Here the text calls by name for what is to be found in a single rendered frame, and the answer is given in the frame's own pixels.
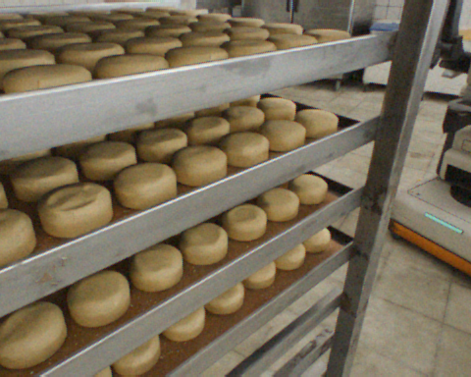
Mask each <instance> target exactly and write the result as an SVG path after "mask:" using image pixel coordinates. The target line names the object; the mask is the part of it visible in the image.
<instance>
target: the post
mask: <svg viewBox="0 0 471 377"><path fill-rule="evenodd" d="M446 1H447V0H404V4H403V8H402V12H401V19H400V23H399V27H398V31H397V38H396V42H395V45H394V49H393V55H392V62H391V66H390V73H389V77H388V80H387V84H386V92H385V95H384V99H383V103H382V110H381V114H380V118H379V121H378V128H377V132H376V135H375V139H374V147H373V150H372V154H371V162H370V165H369V169H368V173H367V180H366V184H365V187H364V190H363V197H362V201H361V204H360V212H359V216H358V219H357V223H356V231H355V234H354V238H353V245H352V249H351V253H350V256H349V263H348V267H347V271H346V278H345V282H344V285H343V289H342V296H341V300H340V310H339V313H338V317H337V321H336V328H335V332H334V335H333V342H332V346H331V350H330V354H329V356H330V357H329V361H328V365H327V368H326V376H325V377H349V375H350V372H351V366H352V363H353V360H354V355H355V352H356V349H357V343H358V339H359V336H360V334H361V328H362V325H363V321H364V315H365V313H366V310H367V306H368V300H369V297H370V294H371V289H372V286H373V283H374V280H375V275H376V271H377V268H378V262H379V259H380V256H381V253H382V247H383V244H384V241H385V235H386V232H387V229H388V226H389V220H390V218H391V215H392V212H393V204H394V201H395V195H396V192H397V189H398V186H399V180H400V176H401V174H402V171H403V165H404V162H405V158H406V153H407V150H408V147H409V144H410V138H411V135H412V133H413V130H414V123H415V120H416V117H417V115H418V109H419V105H420V102H421V99H422V94H423V91H424V87H425V84H426V78H427V75H428V73H429V70H430V64H431V61H432V58H433V55H434V49H435V46H436V43H437V40H438V34H439V31H440V28H441V24H442V21H443V15H444V13H445V7H446Z"/></svg>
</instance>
